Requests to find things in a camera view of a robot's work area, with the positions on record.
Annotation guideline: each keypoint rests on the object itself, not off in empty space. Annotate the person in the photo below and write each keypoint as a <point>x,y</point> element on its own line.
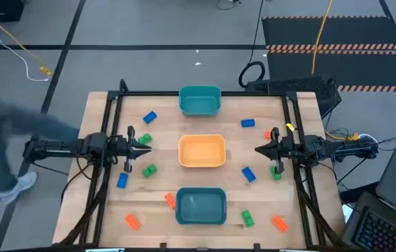
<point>26,122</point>

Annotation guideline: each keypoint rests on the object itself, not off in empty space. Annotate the blue toy building block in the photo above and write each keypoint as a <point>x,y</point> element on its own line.
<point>149,117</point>
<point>122,180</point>
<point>248,174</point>
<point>247,122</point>

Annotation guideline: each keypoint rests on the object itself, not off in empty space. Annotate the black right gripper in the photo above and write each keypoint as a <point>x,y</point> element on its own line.
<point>282,148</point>

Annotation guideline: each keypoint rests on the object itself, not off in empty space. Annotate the dark teal plastic bin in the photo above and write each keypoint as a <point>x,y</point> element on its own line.
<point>201,206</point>

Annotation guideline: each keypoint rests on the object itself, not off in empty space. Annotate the light teal plastic bin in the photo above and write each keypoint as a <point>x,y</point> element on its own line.
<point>199,101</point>

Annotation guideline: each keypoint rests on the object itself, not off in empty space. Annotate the green toy building block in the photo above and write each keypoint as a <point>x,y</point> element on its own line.
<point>149,171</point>
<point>274,175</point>
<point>247,218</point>
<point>145,139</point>

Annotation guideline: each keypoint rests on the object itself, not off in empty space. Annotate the black hazard-striped floor mat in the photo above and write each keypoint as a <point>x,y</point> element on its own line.
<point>359,66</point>

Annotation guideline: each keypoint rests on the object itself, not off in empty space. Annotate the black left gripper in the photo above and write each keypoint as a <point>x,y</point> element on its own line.
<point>122,147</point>

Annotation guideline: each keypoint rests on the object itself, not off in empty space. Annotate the yellow tape strip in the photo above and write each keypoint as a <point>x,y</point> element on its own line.
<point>290,127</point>

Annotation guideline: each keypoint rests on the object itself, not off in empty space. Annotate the yellow-orange plastic bin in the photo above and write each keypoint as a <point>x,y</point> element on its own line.
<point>201,151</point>

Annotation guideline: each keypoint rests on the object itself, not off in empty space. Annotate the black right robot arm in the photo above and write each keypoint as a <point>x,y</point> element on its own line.
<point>334,147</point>

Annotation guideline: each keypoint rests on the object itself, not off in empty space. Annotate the orange toy building block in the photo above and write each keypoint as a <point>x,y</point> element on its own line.
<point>170,200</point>
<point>132,222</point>
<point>268,134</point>
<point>280,223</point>

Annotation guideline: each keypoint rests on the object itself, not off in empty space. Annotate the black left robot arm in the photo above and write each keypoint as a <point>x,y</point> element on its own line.
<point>61,147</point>

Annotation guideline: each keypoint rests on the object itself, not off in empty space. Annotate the black aluminium table frame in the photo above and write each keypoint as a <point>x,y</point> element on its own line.
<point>198,93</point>

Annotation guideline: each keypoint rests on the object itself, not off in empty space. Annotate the backlit black keyboard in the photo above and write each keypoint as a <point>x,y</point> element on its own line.
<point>383,234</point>

